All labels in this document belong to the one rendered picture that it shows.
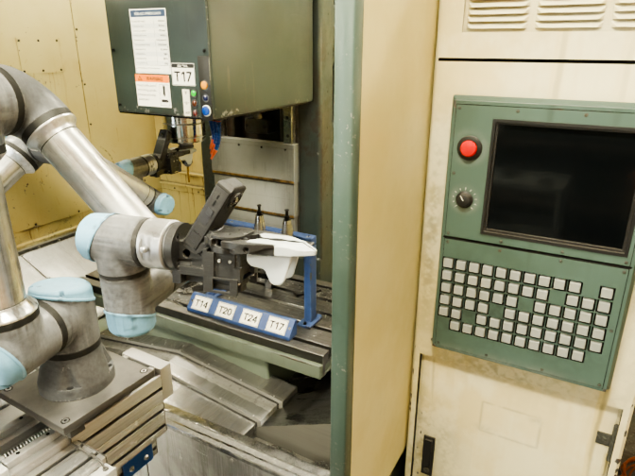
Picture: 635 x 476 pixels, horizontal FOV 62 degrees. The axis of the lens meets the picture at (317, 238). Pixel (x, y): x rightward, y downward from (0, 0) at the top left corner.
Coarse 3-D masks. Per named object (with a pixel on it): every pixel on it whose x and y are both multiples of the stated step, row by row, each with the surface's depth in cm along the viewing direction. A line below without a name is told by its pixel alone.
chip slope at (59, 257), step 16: (48, 240) 273; (64, 240) 280; (32, 256) 263; (48, 256) 267; (64, 256) 271; (80, 256) 275; (32, 272) 255; (48, 272) 258; (64, 272) 262; (80, 272) 266
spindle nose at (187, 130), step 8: (168, 120) 197; (176, 120) 196; (184, 120) 196; (192, 120) 197; (200, 120) 201; (168, 128) 198; (176, 128) 197; (184, 128) 197; (192, 128) 198; (200, 128) 201; (176, 136) 198; (184, 136) 198; (192, 136) 199; (200, 136) 202
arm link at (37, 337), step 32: (0, 96) 81; (0, 128) 83; (0, 160) 84; (0, 192) 85; (0, 224) 85; (0, 256) 86; (0, 288) 87; (0, 320) 88; (32, 320) 92; (0, 352) 87; (32, 352) 93; (0, 384) 90
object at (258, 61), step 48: (144, 0) 170; (192, 0) 161; (240, 0) 172; (288, 0) 195; (192, 48) 166; (240, 48) 176; (288, 48) 201; (192, 96) 172; (240, 96) 180; (288, 96) 206
